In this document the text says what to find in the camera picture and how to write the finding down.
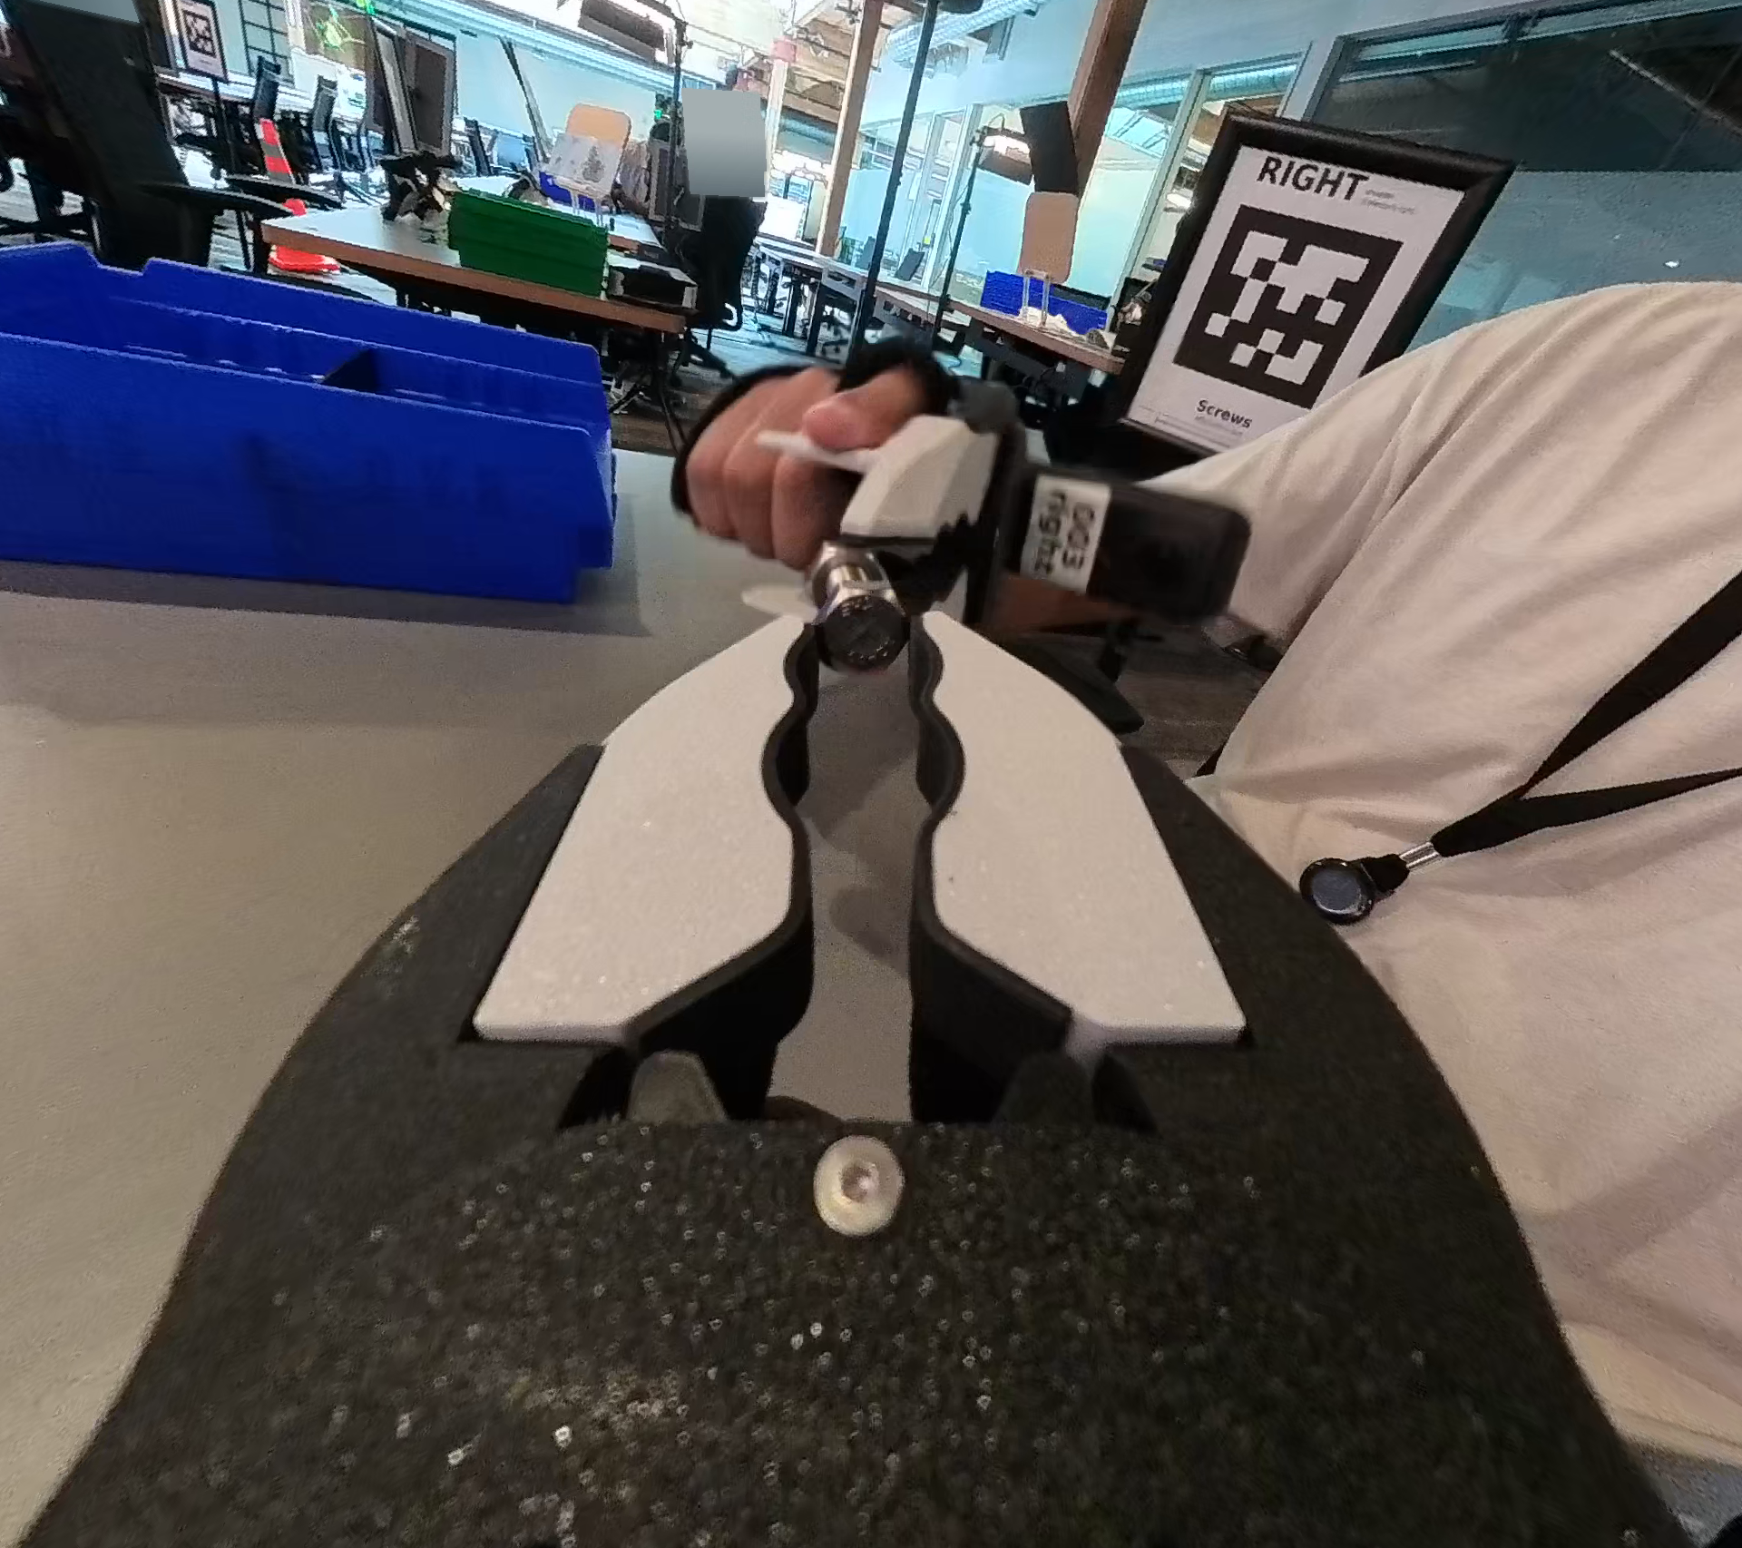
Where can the person in white shirt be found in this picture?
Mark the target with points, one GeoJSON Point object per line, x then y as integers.
{"type": "Point", "coordinates": [1497, 622]}

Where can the blue plastic bin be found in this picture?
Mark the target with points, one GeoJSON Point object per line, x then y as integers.
{"type": "Point", "coordinates": [272, 459]}
{"type": "Point", "coordinates": [1015, 289]}

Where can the framed marker sign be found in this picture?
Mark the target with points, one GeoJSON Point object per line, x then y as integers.
{"type": "Point", "coordinates": [1225, 350]}

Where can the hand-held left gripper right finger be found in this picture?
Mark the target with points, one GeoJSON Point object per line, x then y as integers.
{"type": "Point", "coordinates": [1074, 867]}

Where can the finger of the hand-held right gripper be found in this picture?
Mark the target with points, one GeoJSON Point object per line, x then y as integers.
{"type": "Point", "coordinates": [782, 602]}
{"type": "Point", "coordinates": [926, 479]}

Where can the small document stand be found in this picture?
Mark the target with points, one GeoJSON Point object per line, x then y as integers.
{"type": "Point", "coordinates": [592, 140]}

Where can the orange traffic cone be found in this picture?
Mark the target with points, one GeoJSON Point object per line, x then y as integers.
{"type": "Point", "coordinates": [276, 152]}

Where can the black office chair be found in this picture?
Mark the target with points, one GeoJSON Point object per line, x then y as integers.
{"type": "Point", "coordinates": [109, 118]}

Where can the wooden desk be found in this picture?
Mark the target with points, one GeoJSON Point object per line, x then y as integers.
{"type": "Point", "coordinates": [381, 249]}
{"type": "Point", "coordinates": [953, 316]}

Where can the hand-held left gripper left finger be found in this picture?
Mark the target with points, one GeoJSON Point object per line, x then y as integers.
{"type": "Point", "coordinates": [639, 867]}

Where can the person's right hand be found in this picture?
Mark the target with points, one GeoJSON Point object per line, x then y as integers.
{"type": "Point", "coordinates": [775, 499]}

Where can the steel hex nut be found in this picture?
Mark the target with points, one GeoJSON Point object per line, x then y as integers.
{"type": "Point", "coordinates": [846, 575]}

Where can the black monitor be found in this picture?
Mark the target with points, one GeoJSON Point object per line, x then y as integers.
{"type": "Point", "coordinates": [416, 78]}

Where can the green plastic bin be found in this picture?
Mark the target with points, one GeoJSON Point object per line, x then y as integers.
{"type": "Point", "coordinates": [530, 241]}

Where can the steel hex bolt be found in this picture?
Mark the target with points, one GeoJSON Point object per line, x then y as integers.
{"type": "Point", "coordinates": [862, 633]}

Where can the person's right forearm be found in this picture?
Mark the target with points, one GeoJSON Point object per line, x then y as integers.
{"type": "Point", "coordinates": [1074, 612]}

